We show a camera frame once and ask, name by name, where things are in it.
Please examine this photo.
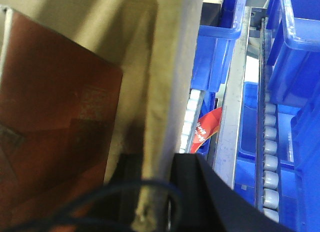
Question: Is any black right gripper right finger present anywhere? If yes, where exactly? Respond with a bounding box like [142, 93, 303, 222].
[170, 153, 290, 232]

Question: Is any metal shelf rail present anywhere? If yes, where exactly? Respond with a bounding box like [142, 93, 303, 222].
[212, 6, 252, 190]

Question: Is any dark blue cable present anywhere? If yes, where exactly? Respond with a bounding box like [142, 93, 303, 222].
[0, 179, 185, 232]

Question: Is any plain brown cardboard box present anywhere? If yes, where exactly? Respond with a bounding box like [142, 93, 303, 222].
[0, 0, 203, 232]

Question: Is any cardboard box with red print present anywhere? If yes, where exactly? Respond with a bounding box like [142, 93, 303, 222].
[0, 5, 123, 229]

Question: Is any white roller track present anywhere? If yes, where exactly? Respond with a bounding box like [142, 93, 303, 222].
[179, 89, 205, 154]
[254, 18, 281, 223]

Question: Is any large blue bin right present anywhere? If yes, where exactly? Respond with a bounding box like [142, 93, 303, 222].
[266, 0, 320, 232]

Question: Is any red printed package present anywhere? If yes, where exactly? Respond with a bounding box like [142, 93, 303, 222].
[190, 107, 223, 154]

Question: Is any blue bin behind box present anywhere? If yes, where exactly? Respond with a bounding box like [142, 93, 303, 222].
[190, 0, 248, 93]

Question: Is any left white roller track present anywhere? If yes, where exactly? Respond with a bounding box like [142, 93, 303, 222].
[179, 89, 205, 154]

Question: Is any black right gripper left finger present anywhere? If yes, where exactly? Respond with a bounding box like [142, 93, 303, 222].
[86, 154, 143, 226]

